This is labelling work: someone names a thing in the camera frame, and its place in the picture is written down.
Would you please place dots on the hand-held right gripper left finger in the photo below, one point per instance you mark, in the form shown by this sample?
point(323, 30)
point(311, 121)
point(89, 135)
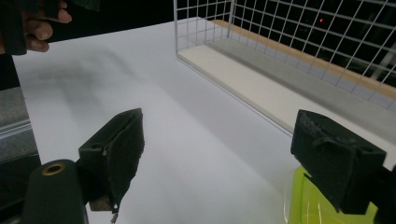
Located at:
point(120, 149)

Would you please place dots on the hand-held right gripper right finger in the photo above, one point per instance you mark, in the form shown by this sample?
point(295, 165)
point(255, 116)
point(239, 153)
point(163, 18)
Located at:
point(334, 158)

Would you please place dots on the green translucent plastic container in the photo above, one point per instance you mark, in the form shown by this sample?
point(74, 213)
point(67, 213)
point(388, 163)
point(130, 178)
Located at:
point(311, 202)

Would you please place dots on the grey metal rail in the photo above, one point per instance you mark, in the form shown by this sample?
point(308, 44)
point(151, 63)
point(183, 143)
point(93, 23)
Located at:
point(15, 124)

